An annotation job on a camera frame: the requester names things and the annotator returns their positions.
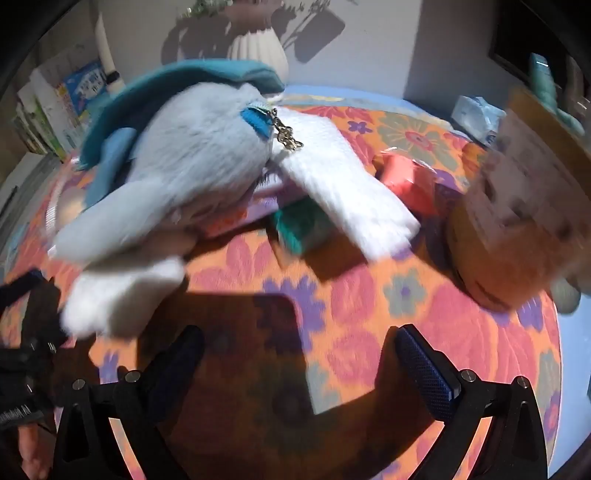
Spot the white plastic pouch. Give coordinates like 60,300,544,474
268,108,422,260

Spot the pink soft packet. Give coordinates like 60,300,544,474
376,150,444,213

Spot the teal bottle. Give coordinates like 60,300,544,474
529,53,585,134

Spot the white cylindrical handle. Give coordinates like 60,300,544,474
95,11,125,93

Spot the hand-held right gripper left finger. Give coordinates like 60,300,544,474
51,324,206,480

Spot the round wooden holder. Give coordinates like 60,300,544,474
445,88,591,310

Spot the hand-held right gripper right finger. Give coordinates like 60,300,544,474
394,323,550,480

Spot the floral orange tablecloth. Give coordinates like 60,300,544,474
0,95,561,480

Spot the black television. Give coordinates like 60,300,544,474
489,0,591,88

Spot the teal packet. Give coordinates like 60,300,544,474
270,203,333,254

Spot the stack of books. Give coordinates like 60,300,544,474
14,60,116,160

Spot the purple packet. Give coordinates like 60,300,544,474
252,173,305,204

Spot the grey plush toy teal hat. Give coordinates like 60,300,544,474
53,59,305,340

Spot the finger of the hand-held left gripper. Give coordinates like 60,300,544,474
0,271,60,305

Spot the flower bouquet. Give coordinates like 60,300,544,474
178,0,333,21

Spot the person's left hand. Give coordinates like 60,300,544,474
16,422,54,480

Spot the white ribbed vase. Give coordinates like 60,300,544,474
229,25,290,84

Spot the blue white tissue pack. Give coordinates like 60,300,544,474
450,95,506,144

